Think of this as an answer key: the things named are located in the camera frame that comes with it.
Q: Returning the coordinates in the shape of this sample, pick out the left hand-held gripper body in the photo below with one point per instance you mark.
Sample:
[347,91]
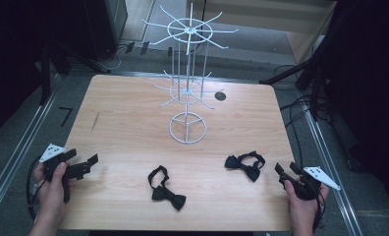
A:
[53,165]

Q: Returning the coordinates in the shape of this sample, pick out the black bow tie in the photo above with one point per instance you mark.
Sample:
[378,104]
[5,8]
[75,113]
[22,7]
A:
[164,194]
[243,164]

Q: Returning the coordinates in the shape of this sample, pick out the round black table grommet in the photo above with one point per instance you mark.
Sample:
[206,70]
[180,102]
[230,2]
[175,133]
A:
[220,96]

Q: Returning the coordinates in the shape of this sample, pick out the person's left hand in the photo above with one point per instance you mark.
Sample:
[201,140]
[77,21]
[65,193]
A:
[51,193]

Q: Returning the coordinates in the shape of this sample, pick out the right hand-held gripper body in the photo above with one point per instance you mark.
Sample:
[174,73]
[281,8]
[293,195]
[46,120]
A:
[308,187]

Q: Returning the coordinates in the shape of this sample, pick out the black plug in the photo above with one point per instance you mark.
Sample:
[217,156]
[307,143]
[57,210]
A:
[130,47]

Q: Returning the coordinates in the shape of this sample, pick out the person's right hand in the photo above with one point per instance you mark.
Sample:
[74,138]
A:
[302,208]

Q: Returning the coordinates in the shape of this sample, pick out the black metal stand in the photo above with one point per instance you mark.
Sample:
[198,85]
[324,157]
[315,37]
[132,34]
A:
[46,72]
[313,72]

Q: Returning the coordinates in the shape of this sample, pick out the light wooden board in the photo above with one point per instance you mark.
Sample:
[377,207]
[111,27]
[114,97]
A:
[264,14]

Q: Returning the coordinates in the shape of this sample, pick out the metal floor rail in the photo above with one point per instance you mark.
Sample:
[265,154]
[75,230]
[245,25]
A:
[22,144]
[330,170]

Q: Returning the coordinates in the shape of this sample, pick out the dark cabinet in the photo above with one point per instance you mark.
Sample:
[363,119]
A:
[107,26]

